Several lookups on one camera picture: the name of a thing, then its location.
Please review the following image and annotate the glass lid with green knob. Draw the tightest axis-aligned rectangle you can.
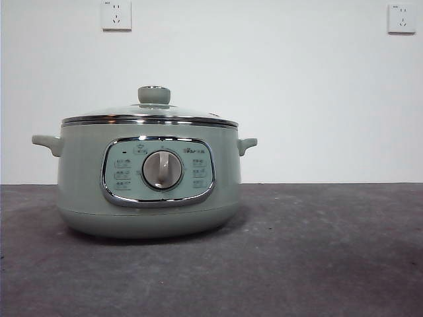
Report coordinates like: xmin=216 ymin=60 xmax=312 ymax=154
xmin=61 ymin=85 xmax=239 ymax=128

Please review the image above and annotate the pale green electric pot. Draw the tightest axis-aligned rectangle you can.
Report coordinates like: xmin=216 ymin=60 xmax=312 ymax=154
xmin=31 ymin=122 xmax=258 ymax=240

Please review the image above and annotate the white wall socket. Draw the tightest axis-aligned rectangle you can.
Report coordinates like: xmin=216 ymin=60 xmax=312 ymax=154
xmin=387 ymin=3 xmax=417 ymax=35
xmin=101 ymin=0 xmax=133 ymax=32

